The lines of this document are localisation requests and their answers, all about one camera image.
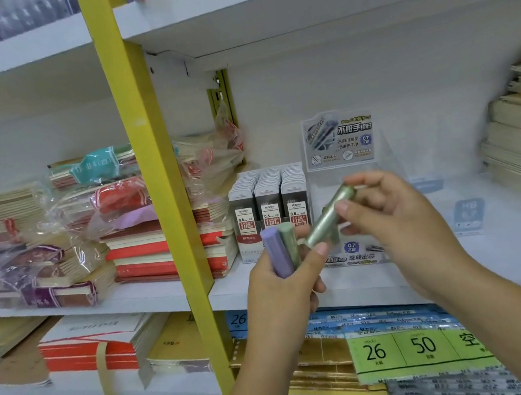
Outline person's right hand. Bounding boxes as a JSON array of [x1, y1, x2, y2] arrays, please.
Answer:
[[329, 154, 484, 315]]

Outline person's left hand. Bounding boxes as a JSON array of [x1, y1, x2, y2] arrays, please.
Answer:
[[232, 221, 347, 357]]

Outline rows of lead cases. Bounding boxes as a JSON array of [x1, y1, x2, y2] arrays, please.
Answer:
[[224, 162, 315, 240]]

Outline clear box with blue label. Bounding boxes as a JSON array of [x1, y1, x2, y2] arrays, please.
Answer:
[[399, 116, 494, 246]]

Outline clear display of green purple tubes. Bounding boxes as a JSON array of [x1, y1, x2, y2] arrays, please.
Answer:
[[295, 99, 422, 275]]

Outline stack of gold paper packs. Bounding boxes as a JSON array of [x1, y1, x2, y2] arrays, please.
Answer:
[[224, 315, 389, 395]]

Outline stack of blue paper packs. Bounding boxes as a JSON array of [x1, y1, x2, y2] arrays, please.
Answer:
[[224, 271, 459, 361]]

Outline yellow notebook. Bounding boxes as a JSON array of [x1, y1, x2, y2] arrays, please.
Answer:
[[139, 308, 214, 382]]

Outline red-spine notebook stack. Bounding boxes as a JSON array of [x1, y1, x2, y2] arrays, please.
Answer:
[[96, 200, 244, 298]]

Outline crumpled plastic-wrapped notebook pack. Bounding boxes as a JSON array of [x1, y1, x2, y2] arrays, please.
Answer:
[[167, 98, 253, 204]]

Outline pink paper sheet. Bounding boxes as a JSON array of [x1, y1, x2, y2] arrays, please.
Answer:
[[110, 204, 160, 231]]

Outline wrapped red-band notebook pack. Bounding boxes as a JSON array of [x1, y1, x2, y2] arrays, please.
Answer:
[[50, 174, 154, 236]]

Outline wrapped purple-band notebook stack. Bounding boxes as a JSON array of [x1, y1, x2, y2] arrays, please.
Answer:
[[0, 226, 121, 323]]

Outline red white receipt book bundle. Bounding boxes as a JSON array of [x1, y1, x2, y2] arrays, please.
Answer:
[[33, 299, 178, 387]]

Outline wrapped teal-band notebook pack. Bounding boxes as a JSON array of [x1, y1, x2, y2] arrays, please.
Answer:
[[45, 142, 139, 192]]

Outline brown kraft folder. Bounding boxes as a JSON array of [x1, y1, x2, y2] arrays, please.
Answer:
[[0, 315, 75, 395]]

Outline beige paper strap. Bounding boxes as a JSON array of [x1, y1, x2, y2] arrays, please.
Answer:
[[93, 333, 158, 395]]

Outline yellow slotted bracket rail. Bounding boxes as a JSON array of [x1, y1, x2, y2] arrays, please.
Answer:
[[203, 68, 239, 129]]

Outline yellow shelf post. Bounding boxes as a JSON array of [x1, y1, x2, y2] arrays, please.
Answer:
[[74, 0, 238, 395]]

